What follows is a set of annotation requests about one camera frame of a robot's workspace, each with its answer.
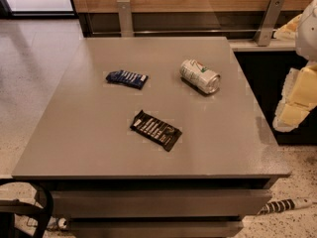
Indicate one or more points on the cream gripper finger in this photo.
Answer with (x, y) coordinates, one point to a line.
(288, 117)
(304, 90)

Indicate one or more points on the white 7up can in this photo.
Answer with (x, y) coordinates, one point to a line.
(204, 78)

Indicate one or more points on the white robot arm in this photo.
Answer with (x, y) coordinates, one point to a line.
(303, 30)

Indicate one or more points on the upper grey drawer front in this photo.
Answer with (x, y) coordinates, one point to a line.
(160, 203)

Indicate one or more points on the grey drawer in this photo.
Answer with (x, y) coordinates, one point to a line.
(160, 203)
(156, 229)

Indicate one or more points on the black snack bar wrapper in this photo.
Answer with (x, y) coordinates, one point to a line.
(155, 130)

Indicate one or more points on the blue snack packet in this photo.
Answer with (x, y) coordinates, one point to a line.
(127, 78)

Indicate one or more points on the lower grey drawer front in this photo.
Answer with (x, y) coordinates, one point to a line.
(156, 229)

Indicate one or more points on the white floor plug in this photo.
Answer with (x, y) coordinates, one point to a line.
(62, 223)

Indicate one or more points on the black chair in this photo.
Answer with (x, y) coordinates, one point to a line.
(9, 208)

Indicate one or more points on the right metal bracket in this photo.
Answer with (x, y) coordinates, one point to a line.
(264, 33)

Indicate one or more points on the metal bracket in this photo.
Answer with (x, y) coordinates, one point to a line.
(125, 18)
(264, 33)

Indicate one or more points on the left metal bracket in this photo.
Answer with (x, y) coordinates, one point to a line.
(125, 18)

